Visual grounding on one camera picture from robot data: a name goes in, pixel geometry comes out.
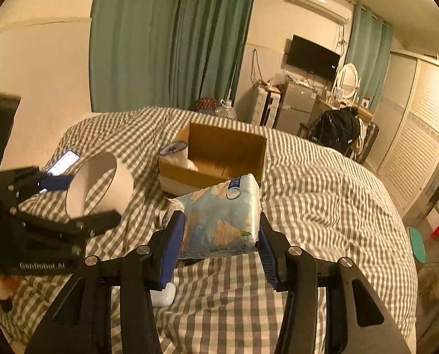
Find black wall television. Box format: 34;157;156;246
287;35;340;81

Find white tape roll ring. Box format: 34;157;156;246
65;151;136;219

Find brown cardboard box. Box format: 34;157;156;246
157;122;267;196

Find white louvered wardrobe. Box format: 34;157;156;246
365;50;439;216

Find black clothes on chair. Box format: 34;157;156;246
306;106;361;155

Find green curtain right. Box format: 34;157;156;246
346;2;394;110

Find smartphone lit screen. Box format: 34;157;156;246
44;150;80;178

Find teal stool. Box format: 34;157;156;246
408;227;426;265

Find light blue tissue pack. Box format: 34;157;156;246
160;173;262;260

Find white cylinder dark lid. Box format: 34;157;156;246
159;141;199;172

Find white suitcase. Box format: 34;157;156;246
251;86;281;128

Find small grey refrigerator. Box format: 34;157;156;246
274;82;318;135

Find white air conditioner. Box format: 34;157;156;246
289;0;352;26

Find white electric shaver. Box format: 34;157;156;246
150;282;176;308

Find clear water jug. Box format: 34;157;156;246
215;100;238;121

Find white oval mirror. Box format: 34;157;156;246
332;63;361;100

